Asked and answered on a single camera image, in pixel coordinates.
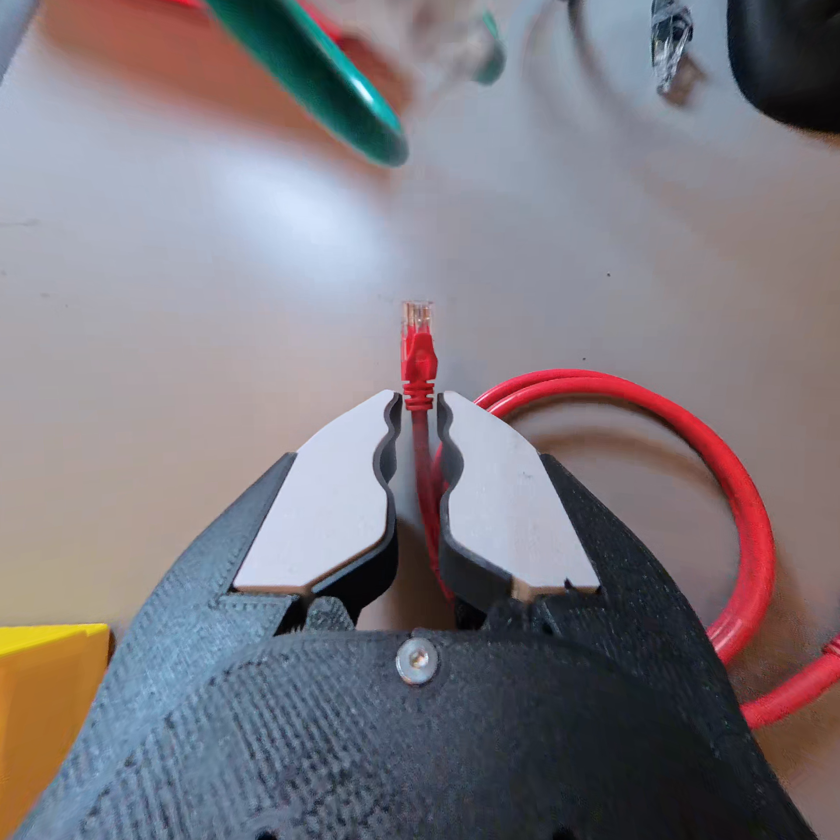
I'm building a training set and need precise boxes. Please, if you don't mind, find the black mesh chair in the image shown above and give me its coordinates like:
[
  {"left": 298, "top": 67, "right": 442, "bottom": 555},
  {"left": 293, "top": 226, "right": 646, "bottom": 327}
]
[{"left": 725, "top": 0, "right": 840, "bottom": 135}]

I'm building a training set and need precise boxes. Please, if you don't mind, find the green ethernet cable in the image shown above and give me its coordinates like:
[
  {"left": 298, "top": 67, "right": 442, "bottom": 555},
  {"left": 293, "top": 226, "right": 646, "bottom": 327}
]
[{"left": 200, "top": 0, "right": 508, "bottom": 168}]

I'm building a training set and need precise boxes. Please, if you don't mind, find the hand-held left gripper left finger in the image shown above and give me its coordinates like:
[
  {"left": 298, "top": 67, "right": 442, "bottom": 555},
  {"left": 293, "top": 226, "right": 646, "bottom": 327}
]
[{"left": 231, "top": 389, "right": 404, "bottom": 626}]

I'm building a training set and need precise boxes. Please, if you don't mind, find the red ethernet cable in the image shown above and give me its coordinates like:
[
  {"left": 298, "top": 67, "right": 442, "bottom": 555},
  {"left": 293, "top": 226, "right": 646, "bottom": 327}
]
[{"left": 399, "top": 300, "right": 840, "bottom": 731}]

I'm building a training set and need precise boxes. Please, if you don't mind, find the yellow plastic bin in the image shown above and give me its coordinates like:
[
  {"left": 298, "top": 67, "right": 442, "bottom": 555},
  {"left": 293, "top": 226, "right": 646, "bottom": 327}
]
[{"left": 0, "top": 623, "right": 111, "bottom": 840}]

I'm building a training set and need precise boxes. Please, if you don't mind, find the black cable with clear plug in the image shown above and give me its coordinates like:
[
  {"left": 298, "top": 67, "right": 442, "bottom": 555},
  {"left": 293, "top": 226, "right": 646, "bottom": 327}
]
[{"left": 567, "top": 0, "right": 697, "bottom": 96}]

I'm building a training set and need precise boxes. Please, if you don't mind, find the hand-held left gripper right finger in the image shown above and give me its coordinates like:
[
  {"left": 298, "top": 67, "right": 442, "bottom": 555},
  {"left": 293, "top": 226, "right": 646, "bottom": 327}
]
[{"left": 436, "top": 390, "right": 601, "bottom": 623}]

